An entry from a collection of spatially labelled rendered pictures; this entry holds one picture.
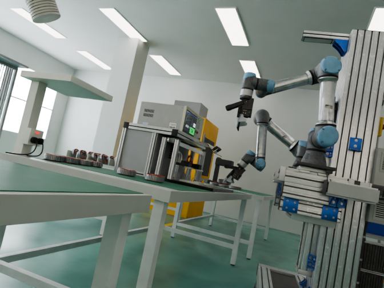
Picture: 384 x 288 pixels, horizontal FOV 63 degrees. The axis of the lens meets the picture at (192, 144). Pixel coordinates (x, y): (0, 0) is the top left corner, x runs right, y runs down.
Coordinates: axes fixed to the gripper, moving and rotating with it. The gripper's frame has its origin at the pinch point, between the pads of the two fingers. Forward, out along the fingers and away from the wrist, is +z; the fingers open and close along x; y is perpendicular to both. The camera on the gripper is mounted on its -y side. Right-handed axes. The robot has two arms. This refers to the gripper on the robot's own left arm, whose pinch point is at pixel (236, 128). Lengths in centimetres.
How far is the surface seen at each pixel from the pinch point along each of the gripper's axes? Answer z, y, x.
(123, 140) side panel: 18, -82, 25
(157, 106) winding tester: -14, -66, 37
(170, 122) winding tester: -3, -53, 35
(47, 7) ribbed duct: -45, -115, -41
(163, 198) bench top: 44, -19, -61
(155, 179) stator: 39, -37, -20
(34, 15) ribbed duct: -39, -122, -41
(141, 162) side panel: 30, -64, 24
